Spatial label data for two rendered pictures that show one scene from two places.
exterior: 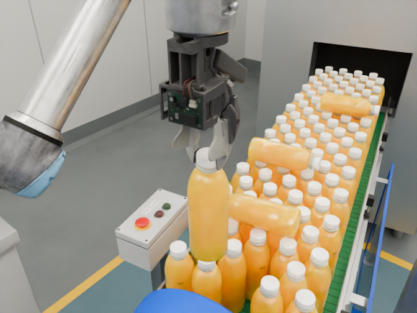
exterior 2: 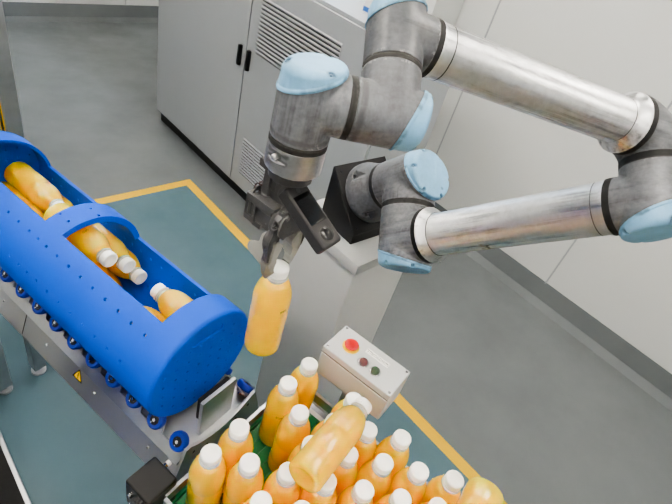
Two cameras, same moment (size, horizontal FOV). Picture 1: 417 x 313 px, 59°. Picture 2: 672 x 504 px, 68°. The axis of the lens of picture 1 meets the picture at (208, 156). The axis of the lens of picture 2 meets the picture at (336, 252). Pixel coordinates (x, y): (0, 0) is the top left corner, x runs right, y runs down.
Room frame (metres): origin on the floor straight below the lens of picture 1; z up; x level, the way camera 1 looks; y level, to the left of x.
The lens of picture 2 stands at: (0.57, -0.66, 2.02)
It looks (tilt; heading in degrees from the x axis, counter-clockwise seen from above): 38 degrees down; 88
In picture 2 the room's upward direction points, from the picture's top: 18 degrees clockwise
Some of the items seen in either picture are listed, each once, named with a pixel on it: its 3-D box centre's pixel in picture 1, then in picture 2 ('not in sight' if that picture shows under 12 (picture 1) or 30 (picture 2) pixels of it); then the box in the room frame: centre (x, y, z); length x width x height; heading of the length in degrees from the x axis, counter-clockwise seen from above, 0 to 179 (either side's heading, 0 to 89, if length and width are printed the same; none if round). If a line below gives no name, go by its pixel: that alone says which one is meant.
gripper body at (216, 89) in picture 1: (198, 77); (281, 197); (0.48, 0.01, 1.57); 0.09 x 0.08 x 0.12; 150
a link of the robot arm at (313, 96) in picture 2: not in sight; (308, 103); (0.49, 0.01, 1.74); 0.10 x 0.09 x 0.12; 13
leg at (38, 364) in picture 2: not in sight; (28, 322); (-0.47, 0.53, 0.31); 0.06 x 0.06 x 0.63; 63
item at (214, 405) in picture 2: not in sight; (214, 404); (0.43, -0.02, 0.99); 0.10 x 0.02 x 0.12; 63
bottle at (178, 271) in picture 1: (180, 279); (300, 392); (0.61, 0.07, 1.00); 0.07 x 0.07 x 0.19
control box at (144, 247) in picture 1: (155, 226); (361, 370); (0.75, 0.14, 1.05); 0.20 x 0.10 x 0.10; 153
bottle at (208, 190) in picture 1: (208, 208); (269, 310); (0.50, 0.00, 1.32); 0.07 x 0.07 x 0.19
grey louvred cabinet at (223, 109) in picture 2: not in sight; (272, 90); (-0.05, 2.45, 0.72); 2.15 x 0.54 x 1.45; 141
